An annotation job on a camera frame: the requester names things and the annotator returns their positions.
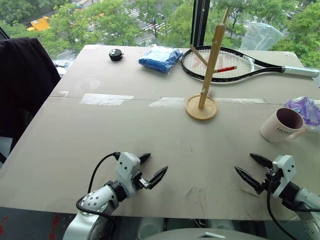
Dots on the black window frame post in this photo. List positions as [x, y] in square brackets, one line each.
[198, 22]

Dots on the purple plastic bag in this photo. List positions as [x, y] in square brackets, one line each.
[307, 107]

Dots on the dark jacket on chair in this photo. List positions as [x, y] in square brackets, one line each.
[25, 87]

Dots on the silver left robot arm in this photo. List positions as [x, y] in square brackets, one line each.
[97, 200]

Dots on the pink mug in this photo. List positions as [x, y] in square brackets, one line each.
[272, 130]

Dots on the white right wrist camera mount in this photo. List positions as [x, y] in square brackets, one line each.
[287, 170]

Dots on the blue packet in clear bag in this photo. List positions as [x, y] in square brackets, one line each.
[157, 60]

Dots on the clear plastic bag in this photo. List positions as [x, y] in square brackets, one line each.
[260, 35]

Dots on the black white tennis racket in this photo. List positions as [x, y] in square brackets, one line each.
[300, 71]

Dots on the black round device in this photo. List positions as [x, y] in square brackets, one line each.
[115, 55]

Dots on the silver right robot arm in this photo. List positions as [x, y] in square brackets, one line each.
[308, 201]

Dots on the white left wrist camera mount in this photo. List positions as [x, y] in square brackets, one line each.
[125, 167]

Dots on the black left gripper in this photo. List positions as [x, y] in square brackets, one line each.
[141, 183]

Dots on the clear tape strip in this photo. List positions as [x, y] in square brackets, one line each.
[167, 102]
[105, 99]
[240, 100]

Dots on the wooden mug tree stand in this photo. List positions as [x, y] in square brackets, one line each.
[201, 111]

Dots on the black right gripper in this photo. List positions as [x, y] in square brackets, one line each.
[269, 180]

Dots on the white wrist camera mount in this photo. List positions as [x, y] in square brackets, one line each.
[125, 167]
[287, 170]

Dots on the yellow truck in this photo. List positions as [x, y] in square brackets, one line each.
[40, 23]

